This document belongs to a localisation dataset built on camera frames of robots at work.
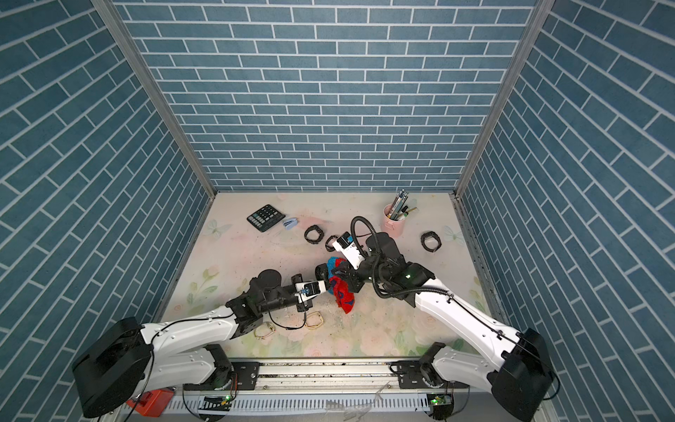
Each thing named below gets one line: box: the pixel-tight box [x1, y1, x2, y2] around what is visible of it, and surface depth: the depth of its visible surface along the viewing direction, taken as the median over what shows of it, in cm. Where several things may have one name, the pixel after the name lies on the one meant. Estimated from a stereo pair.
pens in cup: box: [386, 189, 418, 221], surface depth 101 cm
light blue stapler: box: [283, 218, 298, 231], surface depth 110 cm
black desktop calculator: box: [246, 203, 286, 233], surface depth 110 cm
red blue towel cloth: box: [326, 256, 356, 314], surface depth 74 cm
